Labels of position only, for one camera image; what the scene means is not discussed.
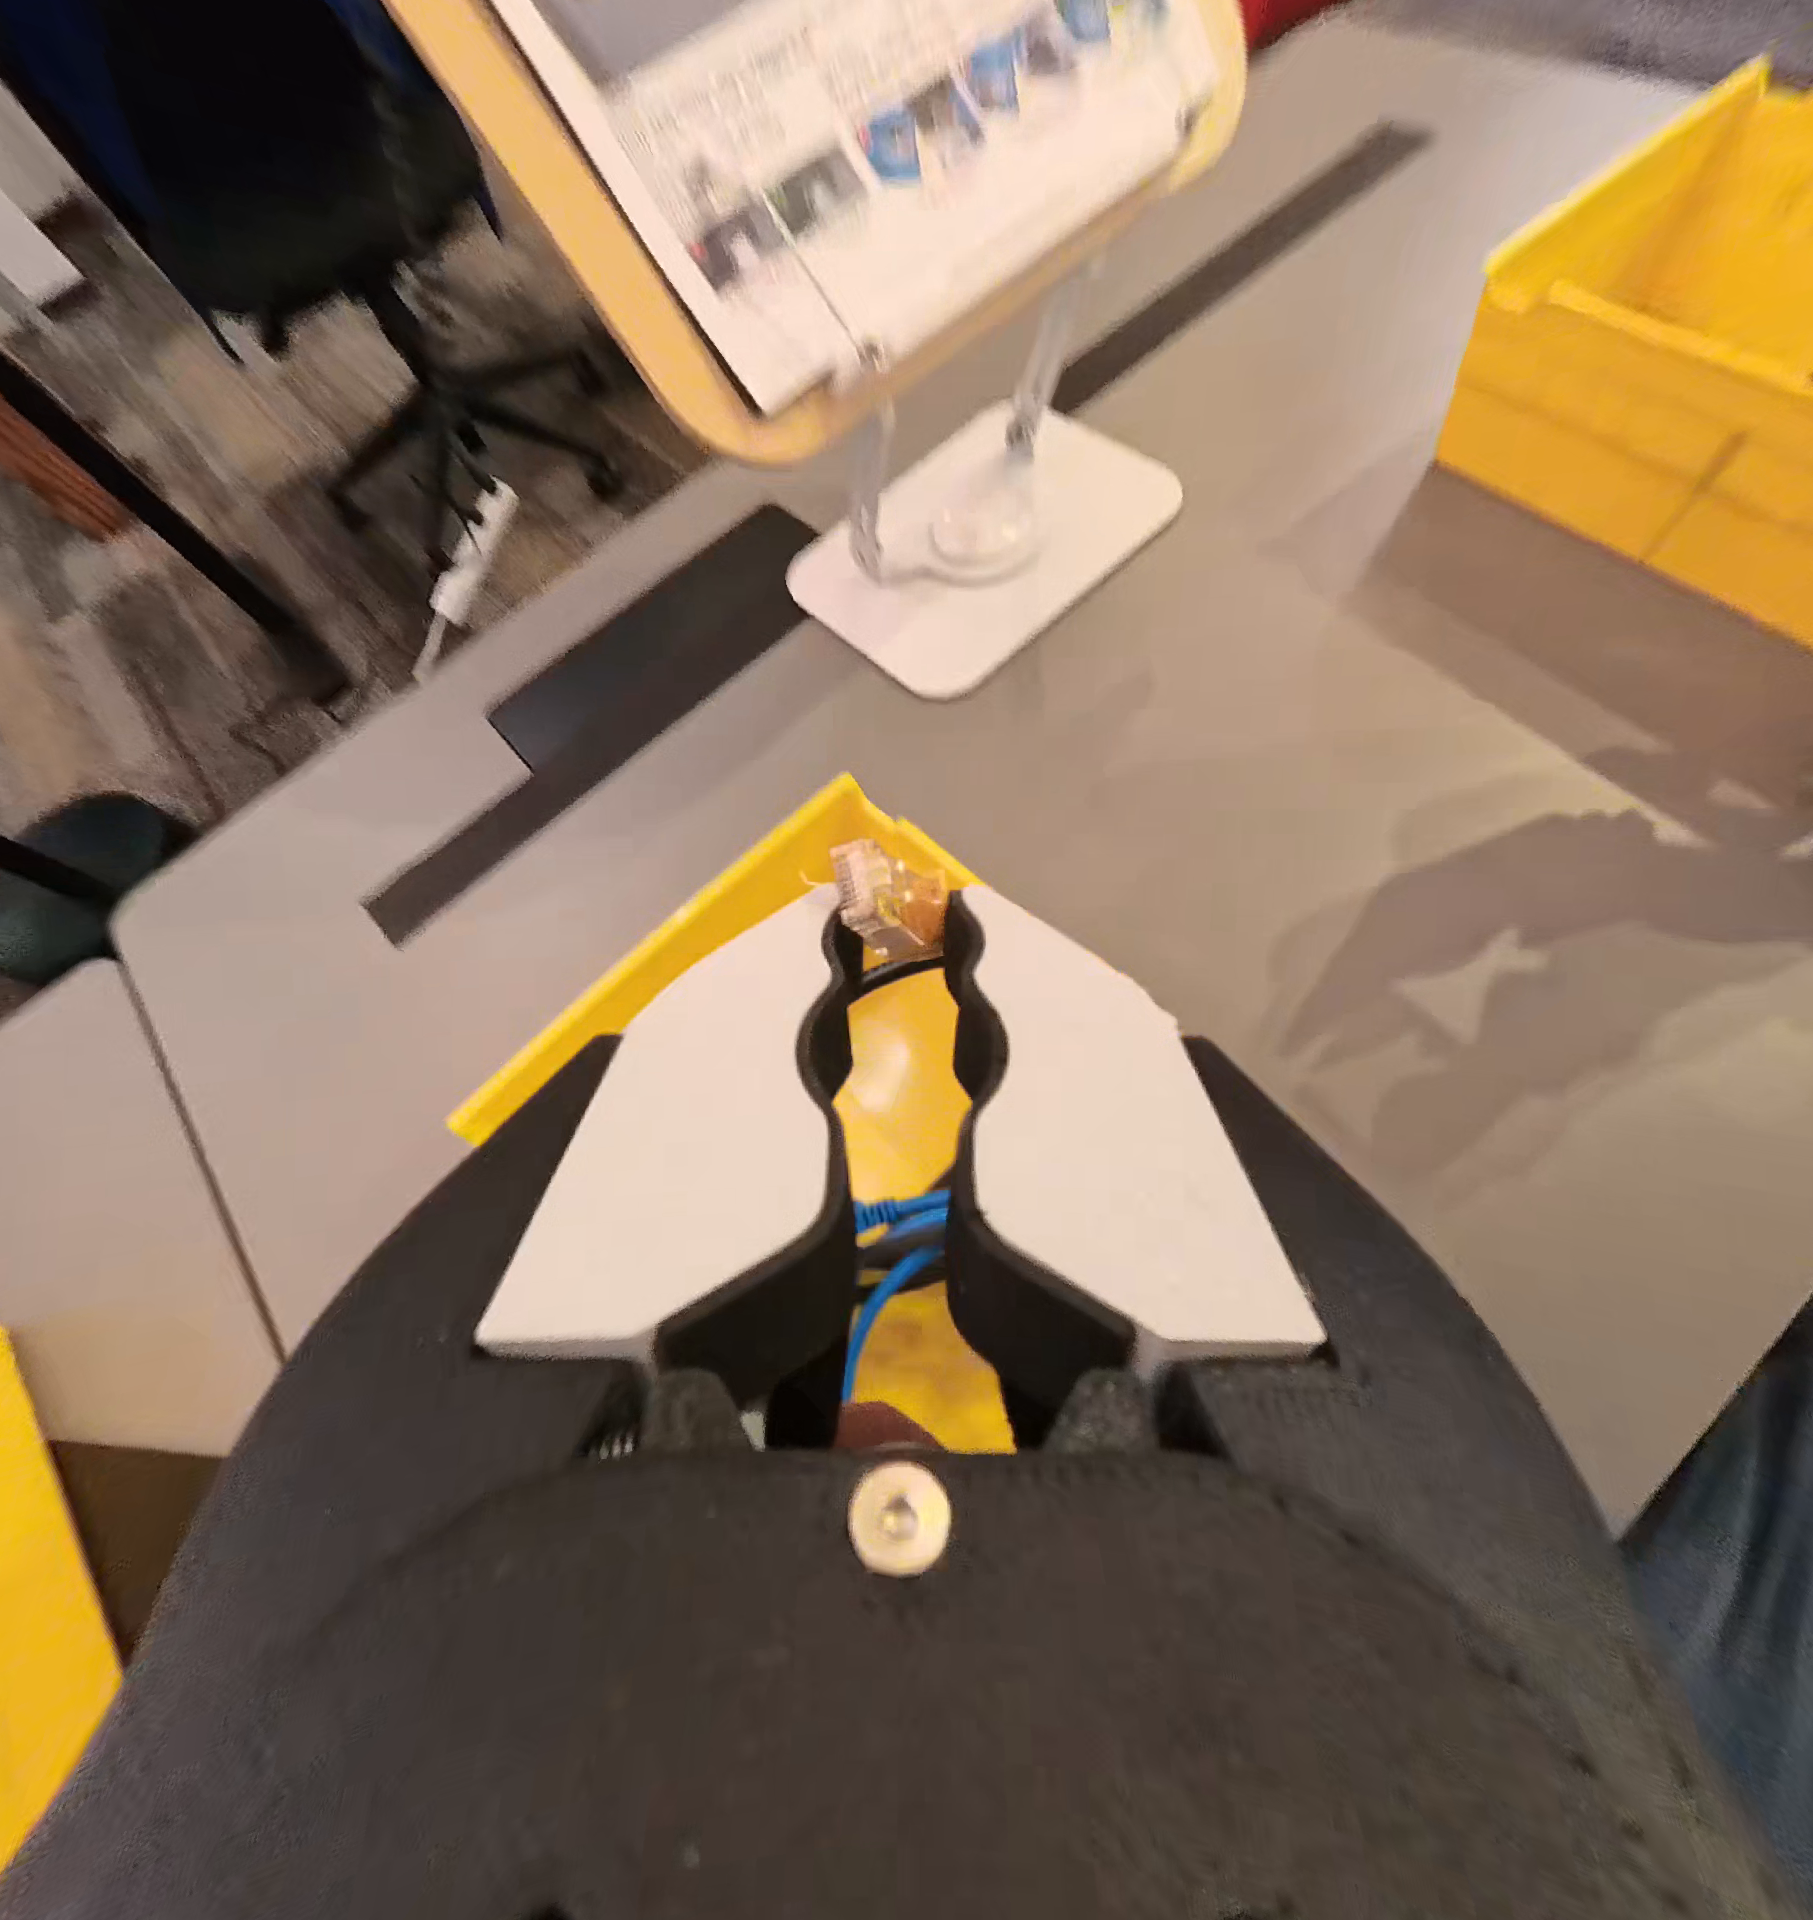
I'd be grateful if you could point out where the black table leg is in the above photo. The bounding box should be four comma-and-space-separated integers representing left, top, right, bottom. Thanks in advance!
0, 301, 354, 705

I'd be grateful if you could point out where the black office chair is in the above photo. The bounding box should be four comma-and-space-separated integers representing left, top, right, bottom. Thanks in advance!
102, 0, 626, 530

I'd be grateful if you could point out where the blue ethernet cable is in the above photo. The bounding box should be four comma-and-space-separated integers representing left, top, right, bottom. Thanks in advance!
824, 838, 956, 1406

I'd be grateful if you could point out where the white power strip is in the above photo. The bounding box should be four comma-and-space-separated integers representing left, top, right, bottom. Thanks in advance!
411, 477, 525, 684

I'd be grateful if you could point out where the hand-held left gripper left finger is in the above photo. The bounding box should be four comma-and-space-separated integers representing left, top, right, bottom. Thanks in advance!
473, 885, 862, 1384

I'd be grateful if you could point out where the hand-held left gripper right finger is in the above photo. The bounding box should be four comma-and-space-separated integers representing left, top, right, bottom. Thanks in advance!
942, 885, 1329, 1406

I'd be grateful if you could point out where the yellow plastic bin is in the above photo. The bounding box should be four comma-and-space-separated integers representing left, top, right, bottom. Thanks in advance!
446, 770, 1018, 1455
1434, 53, 1813, 673
0, 1317, 124, 1920

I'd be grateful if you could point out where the wood-framed printed sign board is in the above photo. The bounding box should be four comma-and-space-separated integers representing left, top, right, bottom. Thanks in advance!
377, 0, 1251, 468

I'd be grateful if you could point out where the person's leg in jeans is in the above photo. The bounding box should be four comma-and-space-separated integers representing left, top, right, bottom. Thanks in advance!
1614, 1227, 1813, 1920

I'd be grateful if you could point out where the white sign stand base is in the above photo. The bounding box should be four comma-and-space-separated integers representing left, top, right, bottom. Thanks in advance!
782, 401, 1185, 703

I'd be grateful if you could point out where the dark round floor foot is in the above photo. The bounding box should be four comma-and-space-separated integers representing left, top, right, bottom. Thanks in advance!
0, 791, 201, 985

